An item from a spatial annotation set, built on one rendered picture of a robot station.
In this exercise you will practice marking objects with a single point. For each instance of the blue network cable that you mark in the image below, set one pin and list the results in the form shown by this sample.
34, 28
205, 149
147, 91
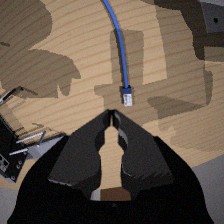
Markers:
120, 41

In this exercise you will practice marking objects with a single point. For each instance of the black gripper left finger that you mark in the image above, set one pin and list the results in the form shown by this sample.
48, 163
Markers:
73, 162

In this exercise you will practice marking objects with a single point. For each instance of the grey network port rack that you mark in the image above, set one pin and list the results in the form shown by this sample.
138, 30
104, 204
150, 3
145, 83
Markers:
11, 165

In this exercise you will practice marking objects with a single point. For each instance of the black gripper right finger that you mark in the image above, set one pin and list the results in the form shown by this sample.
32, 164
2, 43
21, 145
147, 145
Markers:
149, 163

